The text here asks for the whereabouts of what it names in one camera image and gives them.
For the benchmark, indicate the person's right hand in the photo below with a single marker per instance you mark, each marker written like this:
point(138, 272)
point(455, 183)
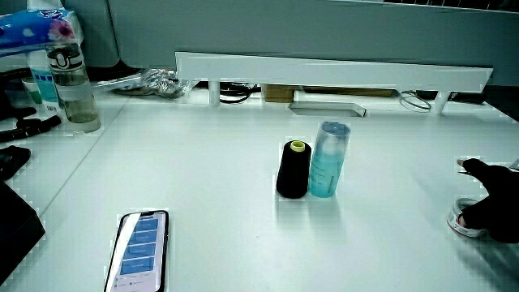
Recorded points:
point(496, 207)

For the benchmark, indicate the grey flat object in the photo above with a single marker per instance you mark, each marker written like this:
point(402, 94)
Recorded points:
point(515, 164)

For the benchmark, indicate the black flat device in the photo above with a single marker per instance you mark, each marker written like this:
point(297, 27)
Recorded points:
point(466, 96)

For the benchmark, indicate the translucent blue bottle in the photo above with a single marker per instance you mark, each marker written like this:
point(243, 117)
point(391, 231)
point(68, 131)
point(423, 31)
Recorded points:
point(327, 166)

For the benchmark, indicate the black thread spool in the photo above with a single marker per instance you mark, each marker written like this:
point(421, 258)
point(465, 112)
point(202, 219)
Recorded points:
point(293, 172)

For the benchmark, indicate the white desk riser shelf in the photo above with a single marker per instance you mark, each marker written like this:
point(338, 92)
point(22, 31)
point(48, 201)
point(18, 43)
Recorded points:
point(324, 71)

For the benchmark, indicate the brown cardboard box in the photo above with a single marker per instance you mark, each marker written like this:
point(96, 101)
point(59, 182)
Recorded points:
point(278, 93)

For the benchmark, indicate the grey desk partition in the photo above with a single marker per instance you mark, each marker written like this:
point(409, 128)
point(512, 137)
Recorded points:
point(308, 30)

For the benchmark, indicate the black smartphone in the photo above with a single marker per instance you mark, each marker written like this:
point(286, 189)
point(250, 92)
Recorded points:
point(140, 253)

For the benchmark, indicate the crumpled clear plastic bag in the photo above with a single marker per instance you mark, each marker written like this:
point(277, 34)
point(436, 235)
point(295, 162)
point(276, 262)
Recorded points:
point(158, 83)

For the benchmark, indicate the clear water bottle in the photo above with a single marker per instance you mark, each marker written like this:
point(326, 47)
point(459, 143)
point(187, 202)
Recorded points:
point(75, 89)

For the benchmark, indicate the white bottle blue label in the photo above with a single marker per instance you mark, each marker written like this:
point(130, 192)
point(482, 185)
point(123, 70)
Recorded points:
point(42, 83)

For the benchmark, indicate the small white green bottle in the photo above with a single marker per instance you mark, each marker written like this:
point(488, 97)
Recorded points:
point(32, 91)

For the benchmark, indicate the black box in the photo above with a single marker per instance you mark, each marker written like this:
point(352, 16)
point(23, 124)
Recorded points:
point(16, 231)

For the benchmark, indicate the black glove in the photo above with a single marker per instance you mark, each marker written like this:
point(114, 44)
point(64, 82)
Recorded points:
point(12, 160)

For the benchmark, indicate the blue floral tissue pack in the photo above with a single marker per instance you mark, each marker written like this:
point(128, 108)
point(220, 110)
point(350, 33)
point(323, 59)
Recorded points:
point(32, 30)

